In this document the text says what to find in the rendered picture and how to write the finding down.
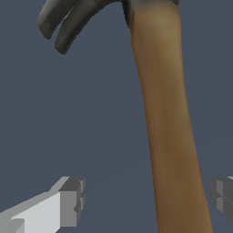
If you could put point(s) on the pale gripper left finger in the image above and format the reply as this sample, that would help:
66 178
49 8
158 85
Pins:
45 209

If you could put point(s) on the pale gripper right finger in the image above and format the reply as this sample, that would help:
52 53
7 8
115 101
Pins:
224 194

